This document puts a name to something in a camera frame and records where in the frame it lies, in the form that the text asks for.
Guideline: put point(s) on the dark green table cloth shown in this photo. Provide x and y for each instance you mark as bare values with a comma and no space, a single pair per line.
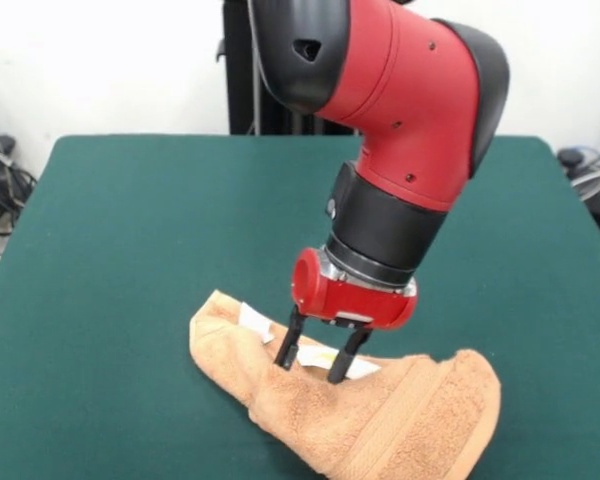
105,250

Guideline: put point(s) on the peach terry towel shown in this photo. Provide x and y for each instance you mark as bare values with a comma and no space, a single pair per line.
380,415

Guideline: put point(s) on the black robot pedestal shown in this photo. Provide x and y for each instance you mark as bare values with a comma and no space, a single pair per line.
237,75

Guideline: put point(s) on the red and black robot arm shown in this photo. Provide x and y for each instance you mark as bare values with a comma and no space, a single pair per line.
405,125

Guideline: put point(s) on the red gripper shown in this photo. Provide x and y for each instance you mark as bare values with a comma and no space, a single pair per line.
360,302

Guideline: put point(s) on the black power adapter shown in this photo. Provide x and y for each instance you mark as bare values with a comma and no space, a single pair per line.
571,157
1,143

